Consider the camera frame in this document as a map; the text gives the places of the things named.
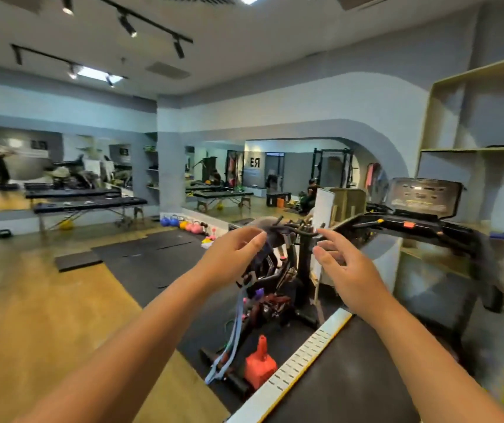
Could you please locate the white board panel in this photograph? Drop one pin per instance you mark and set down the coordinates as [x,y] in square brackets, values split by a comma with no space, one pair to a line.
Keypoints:
[322,209]

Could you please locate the person's left thumb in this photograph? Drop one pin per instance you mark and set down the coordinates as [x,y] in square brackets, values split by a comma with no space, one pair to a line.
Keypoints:
[252,243]

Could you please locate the large wall mirror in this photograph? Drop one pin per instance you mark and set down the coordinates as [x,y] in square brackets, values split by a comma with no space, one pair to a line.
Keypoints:
[278,171]

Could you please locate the black kettlebell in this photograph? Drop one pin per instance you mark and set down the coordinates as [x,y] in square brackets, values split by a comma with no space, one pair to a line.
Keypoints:
[4,233]

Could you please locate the ceiling air vent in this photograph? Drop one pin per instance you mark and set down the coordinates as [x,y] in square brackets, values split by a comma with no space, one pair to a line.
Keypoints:
[167,70]

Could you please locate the row of coloured kettlebells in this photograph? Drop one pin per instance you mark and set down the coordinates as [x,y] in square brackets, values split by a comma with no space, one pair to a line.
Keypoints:
[188,224]

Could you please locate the black massage table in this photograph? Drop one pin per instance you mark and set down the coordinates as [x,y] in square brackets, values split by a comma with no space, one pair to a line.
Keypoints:
[71,193]
[89,204]

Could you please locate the black equipment rack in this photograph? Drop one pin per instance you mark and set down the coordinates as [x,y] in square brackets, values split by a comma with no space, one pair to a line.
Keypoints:
[300,277]

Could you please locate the person's right forearm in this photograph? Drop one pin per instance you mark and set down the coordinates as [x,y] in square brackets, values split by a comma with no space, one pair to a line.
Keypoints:
[428,365]

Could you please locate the person's right hand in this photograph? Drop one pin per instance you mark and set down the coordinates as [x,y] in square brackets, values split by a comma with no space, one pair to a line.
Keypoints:
[357,277]

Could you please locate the person's right thumb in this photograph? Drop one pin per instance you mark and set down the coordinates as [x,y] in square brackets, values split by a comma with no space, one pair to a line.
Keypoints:
[324,252]

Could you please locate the light blue resistance band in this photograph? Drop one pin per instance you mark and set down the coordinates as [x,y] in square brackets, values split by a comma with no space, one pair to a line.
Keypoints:
[230,334]

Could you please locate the person's left hand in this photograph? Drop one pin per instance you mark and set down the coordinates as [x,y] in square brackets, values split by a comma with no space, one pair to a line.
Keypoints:
[221,262]

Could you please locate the yellow exercise ball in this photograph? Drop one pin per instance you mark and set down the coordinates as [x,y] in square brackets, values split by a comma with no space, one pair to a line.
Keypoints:
[66,224]

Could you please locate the blue pad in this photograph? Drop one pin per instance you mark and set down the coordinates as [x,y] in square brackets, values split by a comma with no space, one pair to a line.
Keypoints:
[502,235]

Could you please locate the black ceiling track light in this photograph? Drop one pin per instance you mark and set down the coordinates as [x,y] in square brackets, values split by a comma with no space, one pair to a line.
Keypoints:
[69,66]
[146,21]

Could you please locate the yellow wooden wall shelf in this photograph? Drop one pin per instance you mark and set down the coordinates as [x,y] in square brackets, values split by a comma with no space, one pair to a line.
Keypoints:
[468,149]

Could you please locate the red kettlebell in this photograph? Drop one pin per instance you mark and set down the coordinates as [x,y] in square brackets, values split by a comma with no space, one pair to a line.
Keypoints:
[260,365]

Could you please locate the black treadmill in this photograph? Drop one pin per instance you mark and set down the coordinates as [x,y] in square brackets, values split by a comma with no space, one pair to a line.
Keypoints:
[410,224]

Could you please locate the small black floor mat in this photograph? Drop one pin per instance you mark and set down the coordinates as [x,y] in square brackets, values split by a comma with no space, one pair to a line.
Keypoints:
[78,260]

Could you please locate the person's left forearm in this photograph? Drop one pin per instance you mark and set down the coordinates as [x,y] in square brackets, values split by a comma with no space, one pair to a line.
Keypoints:
[124,352]

